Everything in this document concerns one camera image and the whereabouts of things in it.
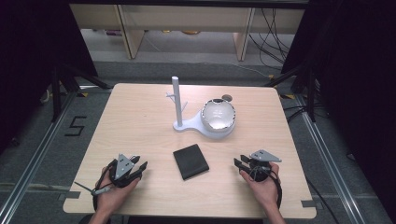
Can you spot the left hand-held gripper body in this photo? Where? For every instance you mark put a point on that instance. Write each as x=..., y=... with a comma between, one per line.
x=123, y=167

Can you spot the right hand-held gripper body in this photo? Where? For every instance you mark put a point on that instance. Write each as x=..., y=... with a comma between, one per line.
x=262, y=165

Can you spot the person's right hand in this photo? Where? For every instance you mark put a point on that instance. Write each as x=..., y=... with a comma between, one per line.
x=264, y=190

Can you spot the person's left hand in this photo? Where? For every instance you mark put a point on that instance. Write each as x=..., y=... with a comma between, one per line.
x=112, y=194

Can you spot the black wallet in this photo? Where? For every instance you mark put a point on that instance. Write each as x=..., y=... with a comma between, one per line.
x=190, y=161

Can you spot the grey tape piece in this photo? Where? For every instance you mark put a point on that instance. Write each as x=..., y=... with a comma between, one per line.
x=308, y=203
x=73, y=194

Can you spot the grey round table grommet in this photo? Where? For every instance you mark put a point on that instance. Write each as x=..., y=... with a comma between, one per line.
x=227, y=97

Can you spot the black metal stand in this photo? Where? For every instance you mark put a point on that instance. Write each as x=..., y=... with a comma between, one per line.
x=67, y=84
x=306, y=87

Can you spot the dark curtain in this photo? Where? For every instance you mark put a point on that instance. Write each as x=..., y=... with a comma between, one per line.
x=31, y=62
x=358, y=77

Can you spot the light wooden desk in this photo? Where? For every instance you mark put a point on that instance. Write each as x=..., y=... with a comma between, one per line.
x=186, y=18

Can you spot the aluminium floor rail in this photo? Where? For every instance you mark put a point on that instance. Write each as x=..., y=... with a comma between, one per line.
x=330, y=161
x=34, y=146

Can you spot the white stand with post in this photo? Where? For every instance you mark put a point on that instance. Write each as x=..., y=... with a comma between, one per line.
x=178, y=105

